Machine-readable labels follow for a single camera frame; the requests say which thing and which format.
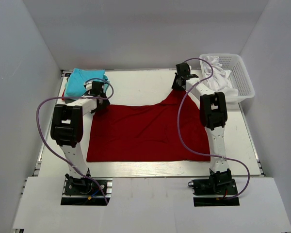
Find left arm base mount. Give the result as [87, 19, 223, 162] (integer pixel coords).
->
[61, 178, 113, 206]

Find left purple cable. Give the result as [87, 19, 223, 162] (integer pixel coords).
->
[36, 77, 115, 204]

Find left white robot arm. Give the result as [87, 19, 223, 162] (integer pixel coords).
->
[50, 79, 110, 194]

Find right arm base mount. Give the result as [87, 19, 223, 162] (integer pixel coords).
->
[188, 179, 240, 207]

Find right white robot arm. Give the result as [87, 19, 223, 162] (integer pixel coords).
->
[172, 62, 231, 194]

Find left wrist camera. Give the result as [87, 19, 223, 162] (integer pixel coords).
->
[84, 81, 93, 96]

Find dark red t-shirt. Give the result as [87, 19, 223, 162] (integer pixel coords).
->
[86, 90, 210, 162]

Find white plastic laundry basket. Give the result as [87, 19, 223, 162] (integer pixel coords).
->
[199, 53, 255, 102]

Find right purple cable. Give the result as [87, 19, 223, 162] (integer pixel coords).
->
[177, 57, 251, 201]

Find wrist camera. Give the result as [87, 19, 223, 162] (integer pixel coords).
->
[84, 81, 93, 96]
[183, 74, 199, 80]

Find crumpled white t-shirt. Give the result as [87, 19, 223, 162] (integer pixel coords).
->
[203, 56, 238, 97]

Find purple cable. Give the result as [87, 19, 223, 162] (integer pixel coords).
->
[36, 77, 115, 204]
[177, 57, 251, 201]

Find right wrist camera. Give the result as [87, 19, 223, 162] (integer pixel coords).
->
[183, 74, 199, 80]

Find folded light blue t-shirt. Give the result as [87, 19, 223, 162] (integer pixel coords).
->
[65, 68, 108, 97]

